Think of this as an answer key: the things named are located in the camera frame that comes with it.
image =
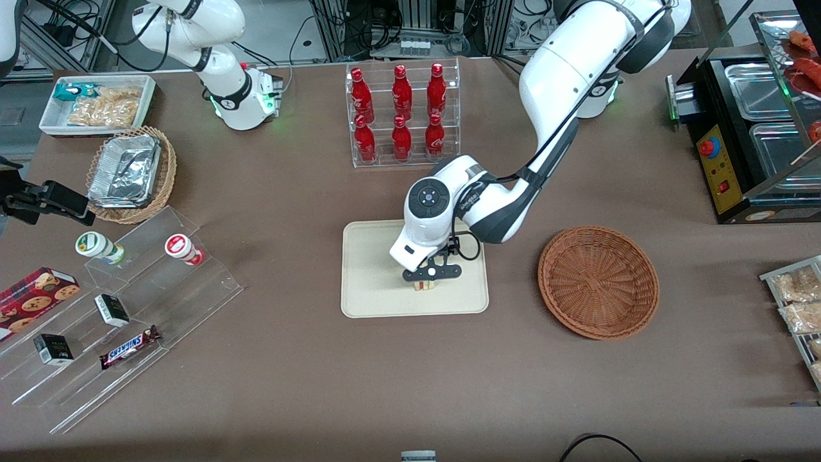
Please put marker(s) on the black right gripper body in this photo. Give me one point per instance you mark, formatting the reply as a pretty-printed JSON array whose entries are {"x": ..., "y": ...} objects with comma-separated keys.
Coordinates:
[{"x": 18, "y": 205}]

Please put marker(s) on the triangular sandwich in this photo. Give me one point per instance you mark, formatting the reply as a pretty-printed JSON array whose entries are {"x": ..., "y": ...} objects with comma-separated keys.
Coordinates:
[{"x": 424, "y": 286}]

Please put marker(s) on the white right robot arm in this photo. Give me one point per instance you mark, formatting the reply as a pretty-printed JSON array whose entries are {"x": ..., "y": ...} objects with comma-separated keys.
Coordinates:
[{"x": 226, "y": 90}]

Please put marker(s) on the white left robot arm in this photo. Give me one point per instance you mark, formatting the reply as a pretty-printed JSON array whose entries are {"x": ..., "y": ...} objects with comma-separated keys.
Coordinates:
[{"x": 558, "y": 83}]

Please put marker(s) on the beige plastic tray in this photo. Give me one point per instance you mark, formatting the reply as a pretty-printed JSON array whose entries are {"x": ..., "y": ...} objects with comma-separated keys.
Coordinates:
[{"x": 372, "y": 282}]

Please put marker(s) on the oval wicker basket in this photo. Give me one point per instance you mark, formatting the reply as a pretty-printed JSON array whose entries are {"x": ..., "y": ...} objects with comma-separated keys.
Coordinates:
[{"x": 168, "y": 173}]

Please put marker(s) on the round brown wicker basket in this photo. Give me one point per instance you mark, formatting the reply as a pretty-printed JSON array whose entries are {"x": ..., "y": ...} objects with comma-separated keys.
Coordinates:
[{"x": 596, "y": 282}]

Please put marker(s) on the tray of snack packets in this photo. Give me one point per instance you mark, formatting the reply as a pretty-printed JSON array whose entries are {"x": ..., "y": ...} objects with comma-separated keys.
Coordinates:
[{"x": 802, "y": 343}]

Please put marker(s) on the green lidded yogurt cup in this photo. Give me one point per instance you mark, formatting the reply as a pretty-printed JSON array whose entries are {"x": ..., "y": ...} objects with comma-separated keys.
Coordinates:
[{"x": 96, "y": 246}]

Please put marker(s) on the silver foil container stack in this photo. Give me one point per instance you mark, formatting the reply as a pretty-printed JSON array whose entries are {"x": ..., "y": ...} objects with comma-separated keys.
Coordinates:
[{"x": 125, "y": 170}]

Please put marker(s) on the white rectangular snack bin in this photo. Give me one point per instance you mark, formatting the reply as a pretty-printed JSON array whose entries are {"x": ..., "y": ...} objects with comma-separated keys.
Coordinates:
[{"x": 52, "y": 122}]

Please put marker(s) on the clear bag of crackers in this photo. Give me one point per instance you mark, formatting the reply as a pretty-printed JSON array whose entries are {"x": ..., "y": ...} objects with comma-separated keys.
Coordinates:
[{"x": 106, "y": 108}]

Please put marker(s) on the red chocolate chip cookie box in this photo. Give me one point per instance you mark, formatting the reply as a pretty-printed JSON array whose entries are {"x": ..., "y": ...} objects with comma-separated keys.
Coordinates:
[{"x": 35, "y": 296}]

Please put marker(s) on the green snack packet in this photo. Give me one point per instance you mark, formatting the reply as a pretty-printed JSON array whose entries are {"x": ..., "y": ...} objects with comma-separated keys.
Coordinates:
[{"x": 69, "y": 92}]

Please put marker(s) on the clear acrylic bottle rack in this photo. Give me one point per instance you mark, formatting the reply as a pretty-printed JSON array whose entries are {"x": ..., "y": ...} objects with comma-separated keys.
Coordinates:
[{"x": 405, "y": 163}]

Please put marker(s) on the small black carton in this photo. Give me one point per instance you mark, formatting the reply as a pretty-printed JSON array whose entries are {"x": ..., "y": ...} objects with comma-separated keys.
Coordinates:
[
  {"x": 53, "y": 350},
  {"x": 112, "y": 310}
]

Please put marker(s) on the red lidded yogurt cup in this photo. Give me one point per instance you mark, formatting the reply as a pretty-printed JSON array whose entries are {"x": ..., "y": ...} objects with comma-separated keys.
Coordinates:
[{"x": 181, "y": 247}]

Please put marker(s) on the red cola bottle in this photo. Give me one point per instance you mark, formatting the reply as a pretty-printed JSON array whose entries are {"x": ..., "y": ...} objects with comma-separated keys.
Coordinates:
[
  {"x": 435, "y": 140},
  {"x": 402, "y": 95},
  {"x": 401, "y": 141},
  {"x": 361, "y": 96},
  {"x": 365, "y": 142},
  {"x": 437, "y": 93}
]

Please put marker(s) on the clear acrylic step display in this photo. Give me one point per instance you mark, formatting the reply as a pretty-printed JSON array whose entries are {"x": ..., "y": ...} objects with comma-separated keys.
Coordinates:
[{"x": 167, "y": 301}]

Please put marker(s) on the snickers chocolate bar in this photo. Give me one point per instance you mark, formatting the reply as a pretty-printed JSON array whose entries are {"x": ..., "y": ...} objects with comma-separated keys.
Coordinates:
[{"x": 128, "y": 347}]

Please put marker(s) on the small grey device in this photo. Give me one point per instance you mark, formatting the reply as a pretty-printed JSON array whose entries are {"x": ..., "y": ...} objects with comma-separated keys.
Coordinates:
[{"x": 418, "y": 456}]

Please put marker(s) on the grey power strip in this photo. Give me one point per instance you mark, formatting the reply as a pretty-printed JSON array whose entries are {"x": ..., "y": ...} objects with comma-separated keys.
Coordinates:
[{"x": 415, "y": 47}]

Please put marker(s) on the red emergency stop button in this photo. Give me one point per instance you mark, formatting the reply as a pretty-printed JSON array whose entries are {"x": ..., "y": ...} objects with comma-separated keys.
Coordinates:
[{"x": 709, "y": 147}]

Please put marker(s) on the black hot food display case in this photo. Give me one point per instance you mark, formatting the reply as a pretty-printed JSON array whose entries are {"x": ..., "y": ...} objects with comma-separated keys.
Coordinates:
[{"x": 725, "y": 167}]

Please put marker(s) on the clear bag of pastries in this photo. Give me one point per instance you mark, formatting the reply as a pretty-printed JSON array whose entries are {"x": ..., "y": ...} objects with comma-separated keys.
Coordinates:
[
  {"x": 816, "y": 348},
  {"x": 798, "y": 284},
  {"x": 802, "y": 317},
  {"x": 817, "y": 372}
]

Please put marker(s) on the steel food pan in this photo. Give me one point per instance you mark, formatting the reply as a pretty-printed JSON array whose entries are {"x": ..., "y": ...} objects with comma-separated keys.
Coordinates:
[
  {"x": 779, "y": 154},
  {"x": 757, "y": 90}
]

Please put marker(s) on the red sausages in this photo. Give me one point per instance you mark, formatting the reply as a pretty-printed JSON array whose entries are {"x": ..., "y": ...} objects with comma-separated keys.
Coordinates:
[{"x": 807, "y": 64}]

